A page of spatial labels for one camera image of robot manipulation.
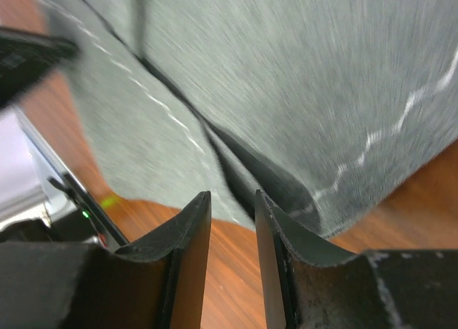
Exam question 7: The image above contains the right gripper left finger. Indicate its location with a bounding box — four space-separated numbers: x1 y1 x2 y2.
1 192 211 328

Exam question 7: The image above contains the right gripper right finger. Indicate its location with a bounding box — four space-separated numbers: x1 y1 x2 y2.
255 191 457 328

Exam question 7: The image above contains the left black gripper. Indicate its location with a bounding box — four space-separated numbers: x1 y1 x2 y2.
1 26 79 104

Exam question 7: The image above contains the grey cloth napkin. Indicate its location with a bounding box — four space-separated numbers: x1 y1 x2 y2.
39 0 457 237

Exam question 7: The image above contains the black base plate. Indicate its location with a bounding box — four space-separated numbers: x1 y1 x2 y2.
1 172 129 251

